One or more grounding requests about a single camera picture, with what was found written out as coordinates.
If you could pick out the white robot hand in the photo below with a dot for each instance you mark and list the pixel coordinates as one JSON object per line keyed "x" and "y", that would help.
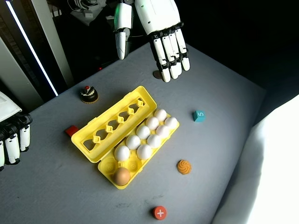
{"x": 10, "y": 144}
{"x": 156, "y": 16}

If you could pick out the brown toy egg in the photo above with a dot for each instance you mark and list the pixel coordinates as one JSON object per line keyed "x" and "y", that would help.
{"x": 121, "y": 176}

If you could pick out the yellow plastic egg box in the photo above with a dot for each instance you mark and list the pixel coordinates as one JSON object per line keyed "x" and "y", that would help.
{"x": 86, "y": 149}

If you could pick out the white toy egg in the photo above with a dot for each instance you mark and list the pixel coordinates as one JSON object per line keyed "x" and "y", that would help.
{"x": 121, "y": 152}
{"x": 160, "y": 114}
{"x": 154, "y": 141}
{"x": 162, "y": 131}
{"x": 152, "y": 123}
{"x": 143, "y": 132}
{"x": 144, "y": 151}
{"x": 133, "y": 142}
{"x": 171, "y": 123}

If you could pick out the chocolate sandwich cookie toy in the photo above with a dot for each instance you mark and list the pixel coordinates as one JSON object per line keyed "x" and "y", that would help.
{"x": 156, "y": 74}

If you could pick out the red block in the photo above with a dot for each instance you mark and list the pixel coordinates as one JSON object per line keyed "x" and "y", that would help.
{"x": 71, "y": 131}

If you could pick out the white panel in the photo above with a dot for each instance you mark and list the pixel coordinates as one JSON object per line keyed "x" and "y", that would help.
{"x": 14, "y": 77}

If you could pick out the chocolate cake toy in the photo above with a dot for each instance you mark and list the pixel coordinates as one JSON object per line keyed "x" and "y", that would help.
{"x": 88, "y": 95}

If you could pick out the white light strip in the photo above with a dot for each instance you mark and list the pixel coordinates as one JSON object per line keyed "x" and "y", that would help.
{"x": 30, "y": 49}

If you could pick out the teal cube with number five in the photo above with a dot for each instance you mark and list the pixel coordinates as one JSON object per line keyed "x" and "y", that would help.
{"x": 199, "y": 116}

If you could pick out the grey table cloth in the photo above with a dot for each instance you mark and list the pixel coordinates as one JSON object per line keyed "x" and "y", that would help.
{"x": 210, "y": 151}

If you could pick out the orange swirl cookie toy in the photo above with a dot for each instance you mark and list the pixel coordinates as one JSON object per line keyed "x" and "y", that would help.
{"x": 184, "y": 167}

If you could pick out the red cylinder with plus sign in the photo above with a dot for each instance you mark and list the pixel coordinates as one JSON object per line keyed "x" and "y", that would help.
{"x": 160, "y": 212}

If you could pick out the white fabric sheet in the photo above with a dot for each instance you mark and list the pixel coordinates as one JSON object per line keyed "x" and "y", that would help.
{"x": 275, "y": 163}

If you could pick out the white post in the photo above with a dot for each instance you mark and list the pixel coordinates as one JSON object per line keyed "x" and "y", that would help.
{"x": 53, "y": 42}

